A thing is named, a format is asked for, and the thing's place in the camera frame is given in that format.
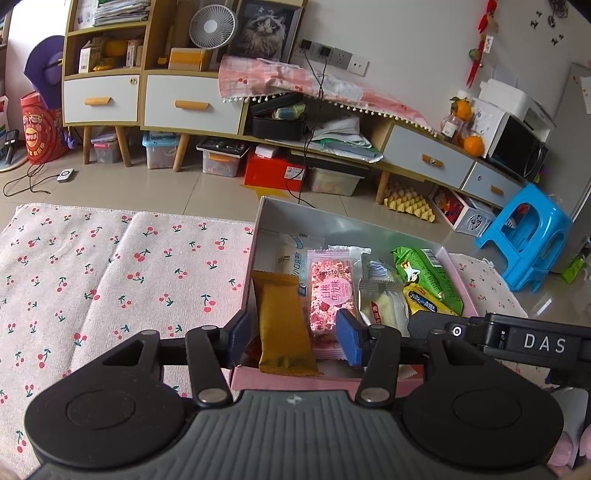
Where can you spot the framed cat picture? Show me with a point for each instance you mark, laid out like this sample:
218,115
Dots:
265,30

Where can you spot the white carton box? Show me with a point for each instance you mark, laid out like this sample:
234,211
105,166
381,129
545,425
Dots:
87,59

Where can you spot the yellow egg tray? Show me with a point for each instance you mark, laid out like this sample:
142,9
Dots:
408,203

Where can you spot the black microwave oven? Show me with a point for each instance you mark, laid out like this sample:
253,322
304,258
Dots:
517,147

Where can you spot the green plastic bag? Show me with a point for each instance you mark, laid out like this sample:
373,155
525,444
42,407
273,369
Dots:
573,268

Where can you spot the white desk fan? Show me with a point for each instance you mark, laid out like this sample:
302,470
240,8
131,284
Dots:
210,25

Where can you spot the wooden shelf cabinet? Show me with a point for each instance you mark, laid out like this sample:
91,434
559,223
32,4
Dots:
69,60

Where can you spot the wooden drawer cabinet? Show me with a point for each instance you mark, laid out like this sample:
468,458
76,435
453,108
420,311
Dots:
152,55

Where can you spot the clear bin blue lid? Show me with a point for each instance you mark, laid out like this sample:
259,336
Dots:
159,152

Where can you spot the grey refrigerator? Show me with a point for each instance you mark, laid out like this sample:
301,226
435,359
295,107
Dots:
577,138

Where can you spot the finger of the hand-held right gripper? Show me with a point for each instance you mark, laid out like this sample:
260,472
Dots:
443,328

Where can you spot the white blue snack packet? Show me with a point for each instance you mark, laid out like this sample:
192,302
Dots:
291,258

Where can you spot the purple hat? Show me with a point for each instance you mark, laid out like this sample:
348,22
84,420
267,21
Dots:
44,60

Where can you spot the pink cherry tasselled cloth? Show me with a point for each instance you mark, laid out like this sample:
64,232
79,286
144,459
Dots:
286,76

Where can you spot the pink cardboard box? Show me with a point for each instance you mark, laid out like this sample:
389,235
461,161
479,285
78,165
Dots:
332,221

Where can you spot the glass jar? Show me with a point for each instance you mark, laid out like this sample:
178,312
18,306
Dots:
451,123

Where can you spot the red printed bag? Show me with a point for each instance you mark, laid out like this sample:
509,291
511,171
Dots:
39,129

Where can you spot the cherry print blanket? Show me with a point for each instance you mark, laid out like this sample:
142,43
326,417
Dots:
115,277

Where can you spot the clear bin yellow contents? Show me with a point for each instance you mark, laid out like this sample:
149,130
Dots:
334,182

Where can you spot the stack of magazines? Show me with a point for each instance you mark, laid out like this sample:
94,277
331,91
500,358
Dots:
120,11

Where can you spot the small clear storage bin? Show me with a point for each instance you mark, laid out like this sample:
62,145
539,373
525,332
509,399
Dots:
106,150

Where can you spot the yellow cardboard box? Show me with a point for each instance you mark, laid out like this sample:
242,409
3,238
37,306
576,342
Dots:
187,60

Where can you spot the pink floral snack packet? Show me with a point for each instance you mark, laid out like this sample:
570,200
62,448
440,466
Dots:
330,290

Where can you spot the clear cream cake packet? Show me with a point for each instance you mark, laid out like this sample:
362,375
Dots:
383,309

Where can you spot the clear white snack packet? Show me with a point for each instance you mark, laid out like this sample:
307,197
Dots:
378,272

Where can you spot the green snack packet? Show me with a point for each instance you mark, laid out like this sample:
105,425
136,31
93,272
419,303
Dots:
427,272

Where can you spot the red cardboard box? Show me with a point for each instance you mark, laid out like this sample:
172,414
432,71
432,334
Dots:
270,175

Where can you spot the clear bin black lid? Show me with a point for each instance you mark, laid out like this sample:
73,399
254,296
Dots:
221,161

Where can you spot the blue plastic stool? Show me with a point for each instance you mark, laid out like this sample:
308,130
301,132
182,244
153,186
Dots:
533,207

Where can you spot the pile of loose papers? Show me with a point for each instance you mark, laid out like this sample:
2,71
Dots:
344,136

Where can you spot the mustard yellow snack packet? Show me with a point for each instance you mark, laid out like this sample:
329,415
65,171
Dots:
281,323

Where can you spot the black case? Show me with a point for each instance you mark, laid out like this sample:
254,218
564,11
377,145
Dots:
277,127

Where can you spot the small white box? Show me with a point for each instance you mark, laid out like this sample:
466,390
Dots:
270,151

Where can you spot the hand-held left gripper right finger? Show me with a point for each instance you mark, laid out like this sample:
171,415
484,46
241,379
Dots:
348,339

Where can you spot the red hanging ornament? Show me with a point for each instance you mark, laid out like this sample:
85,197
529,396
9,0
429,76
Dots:
482,46

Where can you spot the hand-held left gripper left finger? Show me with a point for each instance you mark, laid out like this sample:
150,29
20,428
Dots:
238,341

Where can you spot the white wall socket panel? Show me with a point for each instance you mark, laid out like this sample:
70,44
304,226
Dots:
341,57

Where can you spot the wooden tv cabinet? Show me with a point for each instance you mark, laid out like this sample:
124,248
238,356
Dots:
392,138

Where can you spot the white printer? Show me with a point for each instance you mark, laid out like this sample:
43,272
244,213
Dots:
508,99

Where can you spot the white toy crate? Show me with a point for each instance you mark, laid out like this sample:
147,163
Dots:
475,219

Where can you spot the orange fruit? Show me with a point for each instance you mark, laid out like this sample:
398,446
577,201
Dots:
462,110
473,145

